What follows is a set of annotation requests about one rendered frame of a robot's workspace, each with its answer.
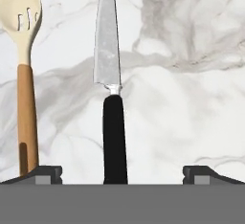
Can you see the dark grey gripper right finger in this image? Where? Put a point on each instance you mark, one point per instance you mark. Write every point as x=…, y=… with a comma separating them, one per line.
x=197, y=172

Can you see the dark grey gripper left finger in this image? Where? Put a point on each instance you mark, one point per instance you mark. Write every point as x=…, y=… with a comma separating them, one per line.
x=48, y=173

